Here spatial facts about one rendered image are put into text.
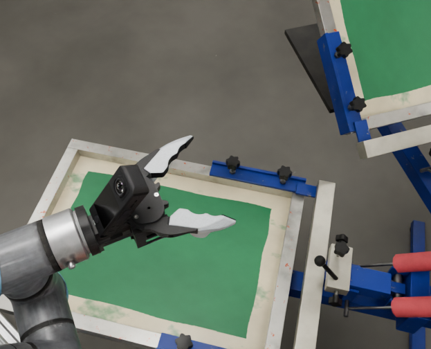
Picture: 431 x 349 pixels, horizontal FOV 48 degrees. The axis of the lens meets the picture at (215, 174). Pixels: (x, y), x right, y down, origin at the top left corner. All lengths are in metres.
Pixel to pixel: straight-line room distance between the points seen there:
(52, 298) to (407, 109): 1.18
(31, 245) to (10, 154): 2.39
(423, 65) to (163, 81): 1.92
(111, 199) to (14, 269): 0.15
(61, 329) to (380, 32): 1.28
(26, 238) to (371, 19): 1.27
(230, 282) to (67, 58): 2.42
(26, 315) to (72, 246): 0.13
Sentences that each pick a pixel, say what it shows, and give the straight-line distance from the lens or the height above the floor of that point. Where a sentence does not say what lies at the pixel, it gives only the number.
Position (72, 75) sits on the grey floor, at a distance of 3.37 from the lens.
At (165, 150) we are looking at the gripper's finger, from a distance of 0.71.
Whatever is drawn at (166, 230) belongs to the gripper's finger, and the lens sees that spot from 0.65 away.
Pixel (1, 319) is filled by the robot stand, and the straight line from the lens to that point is 2.31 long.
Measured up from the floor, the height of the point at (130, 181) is 1.76.
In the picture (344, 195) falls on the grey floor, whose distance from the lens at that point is 2.74.
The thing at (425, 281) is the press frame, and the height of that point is 1.05.
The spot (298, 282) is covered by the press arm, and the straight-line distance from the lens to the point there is 1.44.
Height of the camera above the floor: 2.25
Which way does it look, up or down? 56 degrees down
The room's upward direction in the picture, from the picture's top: straight up
